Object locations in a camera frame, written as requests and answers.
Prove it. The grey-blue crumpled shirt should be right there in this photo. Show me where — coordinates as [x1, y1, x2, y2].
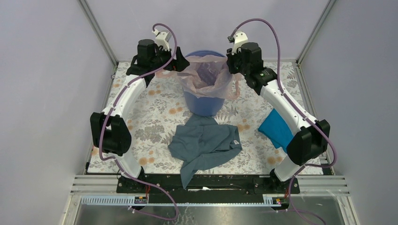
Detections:
[168, 114, 242, 189]

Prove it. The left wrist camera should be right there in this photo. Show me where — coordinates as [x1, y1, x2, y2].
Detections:
[153, 29, 172, 52]

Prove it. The bright blue folded cloth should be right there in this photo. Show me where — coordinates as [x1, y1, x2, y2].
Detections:
[258, 109, 293, 153]

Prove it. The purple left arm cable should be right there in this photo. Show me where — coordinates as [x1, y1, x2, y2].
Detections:
[99, 23, 180, 221]

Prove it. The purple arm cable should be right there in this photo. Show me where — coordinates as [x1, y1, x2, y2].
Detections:
[229, 18, 338, 225]
[99, 23, 180, 221]

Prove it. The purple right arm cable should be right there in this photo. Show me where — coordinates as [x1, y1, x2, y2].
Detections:
[229, 18, 338, 225]

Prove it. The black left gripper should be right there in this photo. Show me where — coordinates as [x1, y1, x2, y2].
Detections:
[149, 44, 189, 71]

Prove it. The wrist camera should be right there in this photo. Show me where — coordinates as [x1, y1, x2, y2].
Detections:
[153, 29, 172, 52]
[227, 30, 248, 55]

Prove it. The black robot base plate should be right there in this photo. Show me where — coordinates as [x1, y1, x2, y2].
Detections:
[116, 174, 300, 203]

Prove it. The blue plastic trash bin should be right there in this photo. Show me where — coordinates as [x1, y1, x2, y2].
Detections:
[183, 50, 225, 117]

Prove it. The aluminium frame rail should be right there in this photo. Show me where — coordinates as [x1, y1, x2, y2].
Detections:
[70, 174, 351, 207]

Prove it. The pink plastic trash bag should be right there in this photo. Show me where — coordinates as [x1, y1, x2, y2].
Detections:
[155, 55, 242, 100]

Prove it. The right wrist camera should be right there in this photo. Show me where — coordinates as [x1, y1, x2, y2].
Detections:
[227, 30, 248, 55]

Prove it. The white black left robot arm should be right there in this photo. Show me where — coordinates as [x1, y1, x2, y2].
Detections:
[90, 39, 189, 193]

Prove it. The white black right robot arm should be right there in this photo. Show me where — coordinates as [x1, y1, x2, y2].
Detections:
[227, 41, 330, 193]

